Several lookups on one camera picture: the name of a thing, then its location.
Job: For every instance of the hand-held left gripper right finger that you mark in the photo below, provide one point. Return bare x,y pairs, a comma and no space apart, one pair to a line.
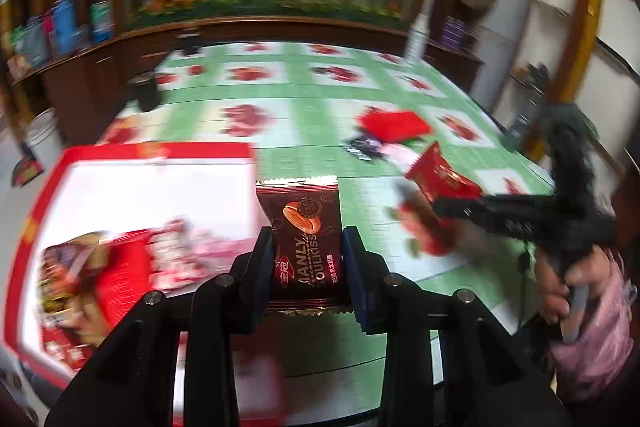
352,277

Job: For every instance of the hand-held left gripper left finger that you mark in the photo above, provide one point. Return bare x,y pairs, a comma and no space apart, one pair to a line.
262,277

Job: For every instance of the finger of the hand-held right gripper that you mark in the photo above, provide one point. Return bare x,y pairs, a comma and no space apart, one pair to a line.
465,209

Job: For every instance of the small red snack packet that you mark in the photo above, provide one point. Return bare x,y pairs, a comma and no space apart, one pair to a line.
440,177

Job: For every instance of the dark brown almond snack packet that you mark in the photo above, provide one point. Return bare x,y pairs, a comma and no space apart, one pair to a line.
305,232

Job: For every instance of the pink snack packet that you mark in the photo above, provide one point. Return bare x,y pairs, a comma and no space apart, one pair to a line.
190,239

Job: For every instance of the red white patterned snack packet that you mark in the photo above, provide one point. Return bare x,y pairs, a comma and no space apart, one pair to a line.
402,154

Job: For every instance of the large red snack packet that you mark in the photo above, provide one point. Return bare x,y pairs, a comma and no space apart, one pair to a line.
395,124

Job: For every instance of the black purple snack packet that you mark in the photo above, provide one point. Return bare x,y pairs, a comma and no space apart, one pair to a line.
365,149

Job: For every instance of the red cardboard box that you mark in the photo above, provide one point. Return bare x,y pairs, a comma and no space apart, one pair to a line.
150,192

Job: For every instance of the yellow brown nut packet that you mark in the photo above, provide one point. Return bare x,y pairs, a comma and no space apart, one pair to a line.
70,287

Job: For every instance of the person's right forearm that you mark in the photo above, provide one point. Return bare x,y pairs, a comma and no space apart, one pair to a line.
595,347

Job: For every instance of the person's right hand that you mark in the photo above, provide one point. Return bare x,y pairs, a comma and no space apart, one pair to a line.
552,292

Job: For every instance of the white spray bottle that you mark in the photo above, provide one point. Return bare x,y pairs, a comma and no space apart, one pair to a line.
416,39

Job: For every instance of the black jar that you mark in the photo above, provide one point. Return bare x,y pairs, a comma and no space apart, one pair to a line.
145,92

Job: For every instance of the dark glass jar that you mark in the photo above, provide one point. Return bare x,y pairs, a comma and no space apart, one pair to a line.
189,42

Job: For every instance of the red broom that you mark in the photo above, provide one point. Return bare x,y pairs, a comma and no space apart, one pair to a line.
27,169

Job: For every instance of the white plastic bucket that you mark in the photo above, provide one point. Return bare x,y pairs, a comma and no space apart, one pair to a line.
42,132

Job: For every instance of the large green label water bottle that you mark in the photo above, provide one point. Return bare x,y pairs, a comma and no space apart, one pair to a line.
102,19

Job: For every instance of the green snack bag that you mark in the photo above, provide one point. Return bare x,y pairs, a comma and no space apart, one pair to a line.
16,39

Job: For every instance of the wooden wall shelf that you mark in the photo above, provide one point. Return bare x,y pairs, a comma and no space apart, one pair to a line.
475,2

